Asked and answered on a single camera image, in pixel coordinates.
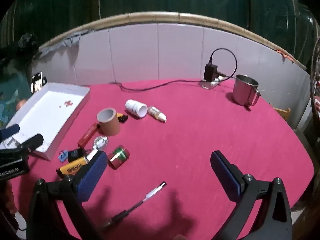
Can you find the small white grey box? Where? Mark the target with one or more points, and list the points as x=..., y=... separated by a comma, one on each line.
x=90, y=155

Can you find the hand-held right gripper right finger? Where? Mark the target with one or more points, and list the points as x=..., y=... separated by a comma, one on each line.
x=226, y=177

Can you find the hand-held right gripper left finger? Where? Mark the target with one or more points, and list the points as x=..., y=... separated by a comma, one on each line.
x=91, y=177

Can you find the bamboo rail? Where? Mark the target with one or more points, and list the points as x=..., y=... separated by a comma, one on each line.
x=155, y=16

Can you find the white power adapter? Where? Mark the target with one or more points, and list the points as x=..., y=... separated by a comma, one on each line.
x=211, y=84

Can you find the white pill bottle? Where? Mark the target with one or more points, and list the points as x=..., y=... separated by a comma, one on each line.
x=133, y=107

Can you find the small dropper bottle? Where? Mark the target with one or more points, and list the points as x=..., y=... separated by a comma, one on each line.
x=157, y=113

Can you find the black pen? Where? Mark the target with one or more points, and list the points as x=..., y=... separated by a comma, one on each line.
x=136, y=203

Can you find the black smartphone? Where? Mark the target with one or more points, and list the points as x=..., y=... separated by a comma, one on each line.
x=37, y=82

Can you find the red stickers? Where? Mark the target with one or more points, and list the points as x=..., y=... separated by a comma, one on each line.
x=67, y=103

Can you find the red cylindrical can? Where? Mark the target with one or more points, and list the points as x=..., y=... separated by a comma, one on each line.
x=118, y=158

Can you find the wooden stool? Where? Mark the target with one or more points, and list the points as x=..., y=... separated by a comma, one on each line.
x=281, y=111

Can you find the black charger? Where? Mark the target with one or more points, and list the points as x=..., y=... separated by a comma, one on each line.
x=210, y=72

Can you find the brown tape roll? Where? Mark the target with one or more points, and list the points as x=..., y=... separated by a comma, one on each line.
x=110, y=126

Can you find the white shallow tray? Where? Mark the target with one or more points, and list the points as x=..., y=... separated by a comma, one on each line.
x=50, y=110

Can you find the steel mug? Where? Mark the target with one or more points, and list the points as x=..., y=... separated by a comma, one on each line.
x=243, y=91

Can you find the red lighter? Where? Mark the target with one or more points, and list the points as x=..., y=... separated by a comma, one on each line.
x=87, y=135

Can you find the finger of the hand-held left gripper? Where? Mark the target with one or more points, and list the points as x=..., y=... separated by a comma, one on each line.
x=32, y=142
x=10, y=131

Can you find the blue binder clip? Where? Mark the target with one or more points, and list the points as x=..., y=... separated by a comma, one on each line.
x=62, y=155

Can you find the black plug adapter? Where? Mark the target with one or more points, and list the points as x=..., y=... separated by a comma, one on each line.
x=75, y=155

